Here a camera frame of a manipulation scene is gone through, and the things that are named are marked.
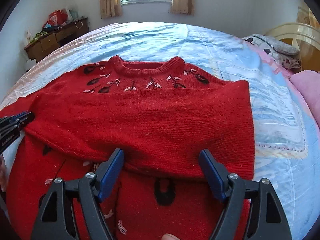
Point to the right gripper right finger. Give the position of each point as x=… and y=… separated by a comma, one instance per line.
x=254, y=205

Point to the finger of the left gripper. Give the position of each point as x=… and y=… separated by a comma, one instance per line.
x=21, y=124
x=25, y=116

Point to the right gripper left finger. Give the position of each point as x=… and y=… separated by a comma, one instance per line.
x=67, y=202

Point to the red knitted sweater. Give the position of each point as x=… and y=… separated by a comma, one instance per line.
x=161, y=115

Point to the person's left hand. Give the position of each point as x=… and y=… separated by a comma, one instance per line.
x=3, y=174

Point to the person's right hand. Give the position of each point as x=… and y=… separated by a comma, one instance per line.
x=168, y=236

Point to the brown wooden desk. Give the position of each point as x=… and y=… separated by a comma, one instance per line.
x=46, y=43

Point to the blue patterned bed sheet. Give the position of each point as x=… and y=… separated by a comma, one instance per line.
x=286, y=132

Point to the red bag on desk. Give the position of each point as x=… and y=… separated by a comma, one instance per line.
x=56, y=18

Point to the pink blanket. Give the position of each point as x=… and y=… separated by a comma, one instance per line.
x=307, y=83

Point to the grey patterned pillow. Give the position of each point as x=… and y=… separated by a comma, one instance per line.
x=282, y=53

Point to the cream wooden headboard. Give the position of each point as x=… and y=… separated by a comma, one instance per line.
x=302, y=36

